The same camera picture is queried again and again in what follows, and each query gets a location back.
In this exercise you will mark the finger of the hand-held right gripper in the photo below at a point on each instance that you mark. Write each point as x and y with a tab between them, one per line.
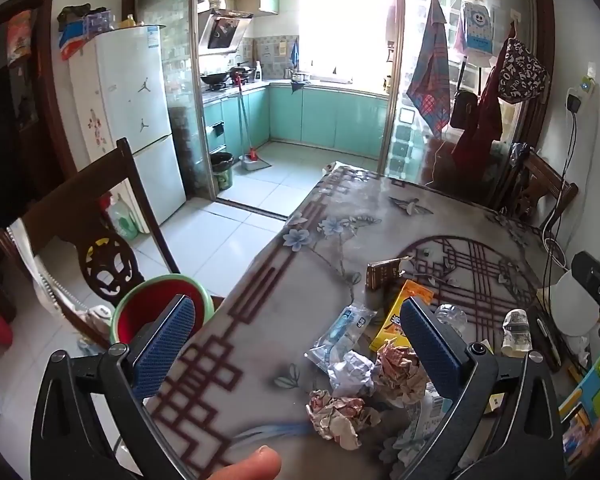
590	270

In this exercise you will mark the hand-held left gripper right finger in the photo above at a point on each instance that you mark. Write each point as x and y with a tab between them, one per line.
425	345

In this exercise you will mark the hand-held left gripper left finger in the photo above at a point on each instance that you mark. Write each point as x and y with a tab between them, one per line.
165	345

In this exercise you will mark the pinkish paper ball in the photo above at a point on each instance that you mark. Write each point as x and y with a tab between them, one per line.
337	415
397	375

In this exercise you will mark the red bucket with green rim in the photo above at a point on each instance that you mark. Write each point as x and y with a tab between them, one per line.
130	320

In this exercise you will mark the white paper ball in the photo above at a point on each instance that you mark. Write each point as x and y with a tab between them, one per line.
352	372

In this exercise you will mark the clear blue snack wrapper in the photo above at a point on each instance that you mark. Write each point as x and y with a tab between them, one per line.
340	330

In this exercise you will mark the black green trash bin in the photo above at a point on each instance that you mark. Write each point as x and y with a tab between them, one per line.
222	172

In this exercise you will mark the person's left hand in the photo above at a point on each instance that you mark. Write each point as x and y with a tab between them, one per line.
245	467

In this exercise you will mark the crushed clear plastic bottle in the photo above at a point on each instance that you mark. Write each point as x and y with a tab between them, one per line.
450	317

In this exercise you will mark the white round container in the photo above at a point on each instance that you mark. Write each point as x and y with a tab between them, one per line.
575	305

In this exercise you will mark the large yellow cardboard box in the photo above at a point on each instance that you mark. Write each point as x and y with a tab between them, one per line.
392	325

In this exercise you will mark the colourful picture book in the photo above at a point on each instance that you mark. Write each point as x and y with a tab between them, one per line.
597	385

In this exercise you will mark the white printed cap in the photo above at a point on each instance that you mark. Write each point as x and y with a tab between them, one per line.
99	314

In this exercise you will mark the white plastic packaging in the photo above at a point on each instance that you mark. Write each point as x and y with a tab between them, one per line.
425	425

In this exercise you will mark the small brown box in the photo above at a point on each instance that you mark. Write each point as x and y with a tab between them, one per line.
382	275

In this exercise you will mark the small clear white-capped bottle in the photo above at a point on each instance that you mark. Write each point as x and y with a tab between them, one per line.
516	332

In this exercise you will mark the plain dark wooden chair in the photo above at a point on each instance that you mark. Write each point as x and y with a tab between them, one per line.
550	185

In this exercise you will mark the carved dark wooden chair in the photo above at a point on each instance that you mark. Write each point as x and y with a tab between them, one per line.
105	260

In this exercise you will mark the green detergent bottle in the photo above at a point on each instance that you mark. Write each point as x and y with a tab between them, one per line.
124	220

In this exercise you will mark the white beaded bag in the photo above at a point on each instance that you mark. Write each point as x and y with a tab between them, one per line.
40	280

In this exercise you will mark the red cup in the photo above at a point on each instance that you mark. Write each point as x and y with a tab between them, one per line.
2	332

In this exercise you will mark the black plug charger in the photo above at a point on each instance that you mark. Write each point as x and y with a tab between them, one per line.
574	102

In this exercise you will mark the red hanging garment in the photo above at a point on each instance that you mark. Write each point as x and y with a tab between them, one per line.
480	130

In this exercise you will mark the grey dustpan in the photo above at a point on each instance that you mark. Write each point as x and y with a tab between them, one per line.
255	162

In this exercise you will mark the black hanging bag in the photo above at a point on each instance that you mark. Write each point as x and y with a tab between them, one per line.
462	110

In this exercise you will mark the black white printed bag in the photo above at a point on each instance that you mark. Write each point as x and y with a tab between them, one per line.
522	72

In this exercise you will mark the white refrigerator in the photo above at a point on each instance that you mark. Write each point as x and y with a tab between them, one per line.
130	100

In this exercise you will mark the plaid hanging cloth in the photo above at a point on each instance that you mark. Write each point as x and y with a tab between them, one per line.
430	80

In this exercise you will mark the teal kitchen base cabinets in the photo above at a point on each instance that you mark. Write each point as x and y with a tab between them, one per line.
330	115

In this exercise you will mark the dark wooden door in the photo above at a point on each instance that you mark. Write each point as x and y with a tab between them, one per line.
10	150

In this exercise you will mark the black wok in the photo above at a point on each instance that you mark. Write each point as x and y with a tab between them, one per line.
214	79

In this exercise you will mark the black cooking pot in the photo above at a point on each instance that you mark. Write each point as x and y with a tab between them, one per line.
242	71

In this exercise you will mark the blue orange white bag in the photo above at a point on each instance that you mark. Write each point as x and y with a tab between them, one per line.
75	42

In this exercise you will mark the range hood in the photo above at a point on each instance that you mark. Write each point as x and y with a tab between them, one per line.
225	32

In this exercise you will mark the clear plastic box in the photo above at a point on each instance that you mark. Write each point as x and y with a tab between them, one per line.
99	22

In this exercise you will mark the red orange hanging decoration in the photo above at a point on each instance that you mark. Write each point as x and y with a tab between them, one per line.
19	37

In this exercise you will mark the dark cloth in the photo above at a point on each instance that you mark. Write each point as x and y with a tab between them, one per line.
72	15

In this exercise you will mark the blue white wall poster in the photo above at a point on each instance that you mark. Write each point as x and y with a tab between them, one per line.
480	27

